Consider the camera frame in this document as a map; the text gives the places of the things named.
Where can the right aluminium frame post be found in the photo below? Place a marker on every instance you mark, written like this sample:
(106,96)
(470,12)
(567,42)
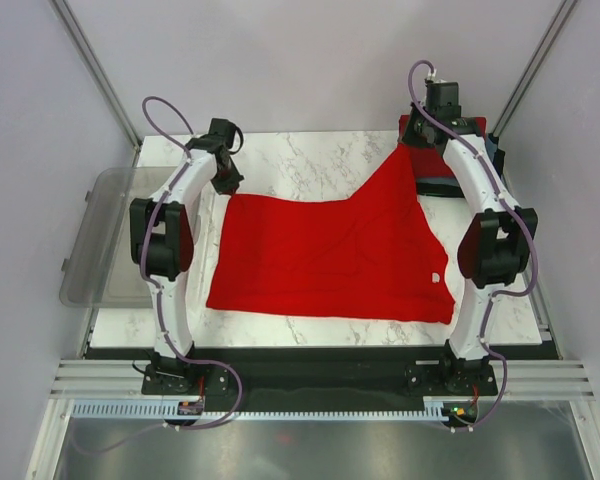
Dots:
(541,53)

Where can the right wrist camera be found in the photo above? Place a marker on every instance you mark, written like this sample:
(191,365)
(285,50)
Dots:
(442,99)

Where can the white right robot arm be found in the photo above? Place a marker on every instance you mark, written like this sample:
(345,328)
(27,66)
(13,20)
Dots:
(498,244)

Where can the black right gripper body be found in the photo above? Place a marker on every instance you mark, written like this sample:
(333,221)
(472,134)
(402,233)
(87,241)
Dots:
(415,131)

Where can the left aluminium frame post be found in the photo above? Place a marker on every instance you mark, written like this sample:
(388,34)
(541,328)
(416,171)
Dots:
(89,58)

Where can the clear grey plastic bin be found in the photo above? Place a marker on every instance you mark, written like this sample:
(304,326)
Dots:
(100,272)

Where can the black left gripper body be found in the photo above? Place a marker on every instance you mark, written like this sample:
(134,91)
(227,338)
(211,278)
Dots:
(227,179)

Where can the white slotted cable duct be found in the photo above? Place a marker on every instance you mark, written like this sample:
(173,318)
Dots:
(174,410)

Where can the aluminium frame post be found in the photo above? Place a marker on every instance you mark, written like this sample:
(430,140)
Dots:
(89,58)
(541,53)

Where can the bright red t-shirt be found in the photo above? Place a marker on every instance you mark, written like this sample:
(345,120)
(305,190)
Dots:
(371,256)

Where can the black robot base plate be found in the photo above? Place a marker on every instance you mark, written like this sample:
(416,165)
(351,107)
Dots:
(316,378)

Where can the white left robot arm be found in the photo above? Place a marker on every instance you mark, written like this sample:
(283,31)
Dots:
(162,230)

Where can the folded grey-blue t-shirt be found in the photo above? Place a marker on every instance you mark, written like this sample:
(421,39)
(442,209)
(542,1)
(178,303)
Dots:
(491,148)

